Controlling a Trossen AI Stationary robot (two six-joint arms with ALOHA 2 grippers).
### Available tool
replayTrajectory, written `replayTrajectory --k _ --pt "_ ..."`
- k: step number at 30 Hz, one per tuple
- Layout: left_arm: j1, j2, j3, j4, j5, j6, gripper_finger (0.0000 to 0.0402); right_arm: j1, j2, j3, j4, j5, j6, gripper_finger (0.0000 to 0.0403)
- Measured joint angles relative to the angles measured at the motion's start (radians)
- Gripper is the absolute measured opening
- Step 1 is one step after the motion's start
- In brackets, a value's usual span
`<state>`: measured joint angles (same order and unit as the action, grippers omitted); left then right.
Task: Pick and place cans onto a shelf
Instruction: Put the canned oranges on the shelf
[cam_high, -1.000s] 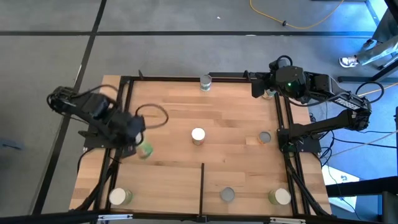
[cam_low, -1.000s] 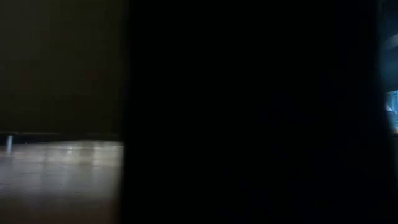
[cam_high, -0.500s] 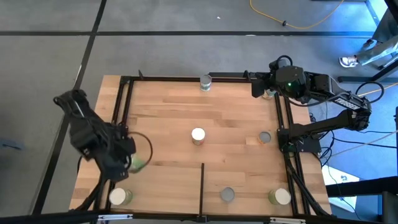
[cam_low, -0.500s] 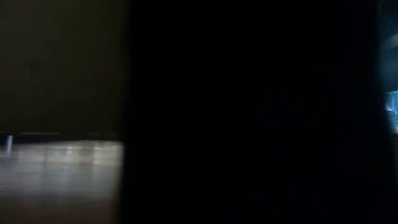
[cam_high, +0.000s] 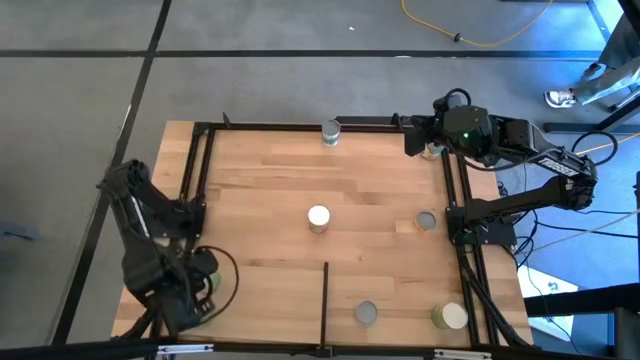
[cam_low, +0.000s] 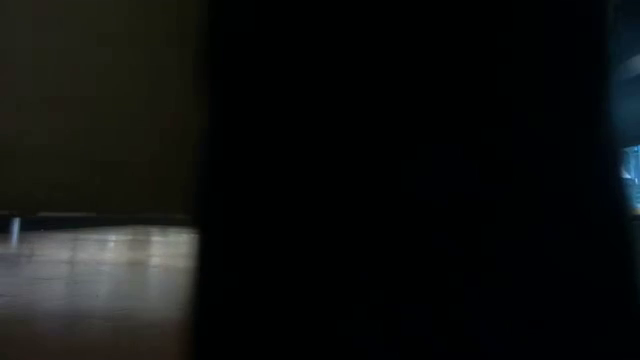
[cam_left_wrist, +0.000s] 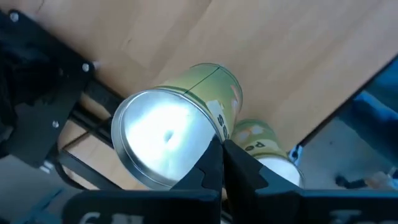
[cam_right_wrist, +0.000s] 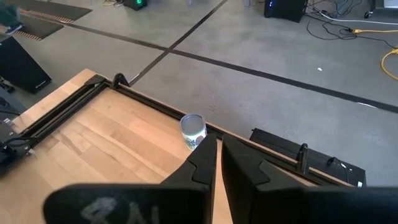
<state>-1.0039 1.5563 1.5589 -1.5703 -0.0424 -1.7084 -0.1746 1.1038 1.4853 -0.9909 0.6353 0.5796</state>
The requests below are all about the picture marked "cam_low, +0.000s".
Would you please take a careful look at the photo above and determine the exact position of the black aluminium table frame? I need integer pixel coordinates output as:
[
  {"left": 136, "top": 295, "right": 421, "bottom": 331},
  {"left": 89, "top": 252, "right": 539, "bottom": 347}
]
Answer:
[{"left": 0, "top": 212, "right": 199, "bottom": 234}]

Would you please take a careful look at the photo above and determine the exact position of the wooden shelf with black frame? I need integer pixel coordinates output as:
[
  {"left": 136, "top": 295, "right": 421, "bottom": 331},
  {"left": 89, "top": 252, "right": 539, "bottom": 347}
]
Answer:
[{"left": 0, "top": 0, "right": 616, "bottom": 360}]

